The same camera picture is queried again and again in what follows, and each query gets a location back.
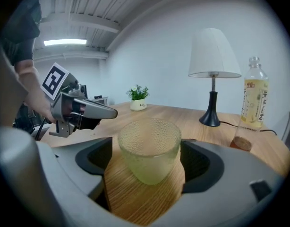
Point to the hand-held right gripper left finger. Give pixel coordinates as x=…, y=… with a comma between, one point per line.
x=74, y=174

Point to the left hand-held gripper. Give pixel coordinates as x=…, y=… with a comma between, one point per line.
x=57, y=89

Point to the person's grey shirt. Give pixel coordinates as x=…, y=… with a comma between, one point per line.
x=19, y=44

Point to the person's left hand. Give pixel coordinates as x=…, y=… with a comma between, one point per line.
x=69, y=107

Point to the long ceiling light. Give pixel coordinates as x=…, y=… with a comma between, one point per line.
x=64, y=42

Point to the white desk with drawer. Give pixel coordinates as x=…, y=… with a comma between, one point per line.
x=101, y=99

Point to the wooden table white legs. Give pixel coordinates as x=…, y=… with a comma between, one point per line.
x=159, y=117

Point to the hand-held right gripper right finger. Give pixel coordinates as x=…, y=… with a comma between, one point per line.
x=230, y=185

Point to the textured clear glass cup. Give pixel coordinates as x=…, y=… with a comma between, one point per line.
x=149, y=150

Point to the white pot with flowers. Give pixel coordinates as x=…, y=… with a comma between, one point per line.
x=138, y=102

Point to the clear plastic bottle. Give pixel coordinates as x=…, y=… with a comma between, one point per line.
x=253, y=96

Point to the white shade table lamp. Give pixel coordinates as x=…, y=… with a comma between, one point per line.
x=213, y=55

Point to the person's left forearm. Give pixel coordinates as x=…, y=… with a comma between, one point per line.
x=32, y=89

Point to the small black box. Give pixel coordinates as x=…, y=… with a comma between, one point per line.
x=98, y=97

